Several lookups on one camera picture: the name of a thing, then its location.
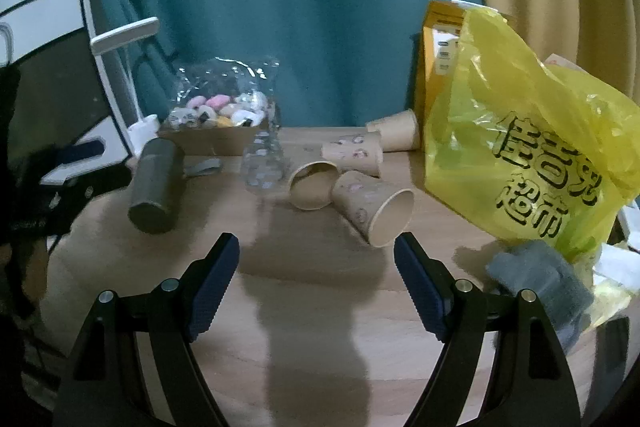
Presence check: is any plain back paper cup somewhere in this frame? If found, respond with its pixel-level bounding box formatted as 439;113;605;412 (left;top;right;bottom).
366;109;420;153

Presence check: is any cardboard box of toys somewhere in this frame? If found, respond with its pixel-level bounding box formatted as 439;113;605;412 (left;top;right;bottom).
158;103;271;156

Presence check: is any orange paper box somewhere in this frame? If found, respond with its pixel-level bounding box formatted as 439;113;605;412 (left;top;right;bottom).
412;0;497;130

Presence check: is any clear patterned glass cup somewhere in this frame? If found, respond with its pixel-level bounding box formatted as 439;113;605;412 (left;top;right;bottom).
241;130;285;195

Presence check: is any yellow plastic shopping bag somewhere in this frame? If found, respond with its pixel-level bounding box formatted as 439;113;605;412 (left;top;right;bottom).
424;9;639;261

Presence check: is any open-mouth lying paper cup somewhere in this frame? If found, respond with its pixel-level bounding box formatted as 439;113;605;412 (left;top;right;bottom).
288;160;340;211

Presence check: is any front lying paper cup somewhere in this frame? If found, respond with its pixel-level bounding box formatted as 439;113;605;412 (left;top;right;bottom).
331;170;414;248

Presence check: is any grey knitted glove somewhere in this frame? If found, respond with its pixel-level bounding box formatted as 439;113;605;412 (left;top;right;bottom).
486;241;594;353

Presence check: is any white desk lamp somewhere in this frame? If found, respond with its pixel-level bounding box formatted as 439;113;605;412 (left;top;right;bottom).
90;16;160;157

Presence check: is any grey metal thermos bottle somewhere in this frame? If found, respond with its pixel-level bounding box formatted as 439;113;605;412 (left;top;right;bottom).
127;136;224;237

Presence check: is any patterned paper cup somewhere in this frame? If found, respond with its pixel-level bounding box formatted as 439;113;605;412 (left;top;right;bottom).
321;131;383;178

